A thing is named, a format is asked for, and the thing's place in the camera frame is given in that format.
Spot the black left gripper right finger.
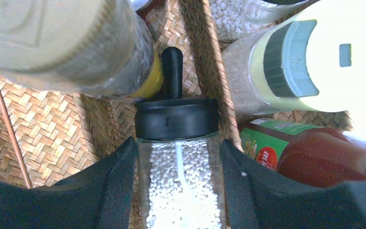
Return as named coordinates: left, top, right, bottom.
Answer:
left=220, top=140, right=366, bottom=229

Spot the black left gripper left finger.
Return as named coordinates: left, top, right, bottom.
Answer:
left=0, top=137, right=137, bottom=229

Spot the green bottle yellow cap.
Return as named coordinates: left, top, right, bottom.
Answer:
left=239, top=118, right=366, bottom=187

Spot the black cap salt shaker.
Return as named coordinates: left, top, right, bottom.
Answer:
left=135, top=47, right=226, bottom=229

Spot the woven wicker tray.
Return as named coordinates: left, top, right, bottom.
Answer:
left=0, top=0, right=354, bottom=229

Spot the small yellow oil bottle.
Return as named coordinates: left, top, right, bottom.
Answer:
left=0, top=0, right=163, bottom=102

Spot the yellow cap spice bottle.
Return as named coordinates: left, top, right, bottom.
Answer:
left=223, top=0, right=366, bottom=115

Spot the black cap shaker bottle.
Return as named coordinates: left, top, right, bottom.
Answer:
left=210, top=0, right=307, bottom=42

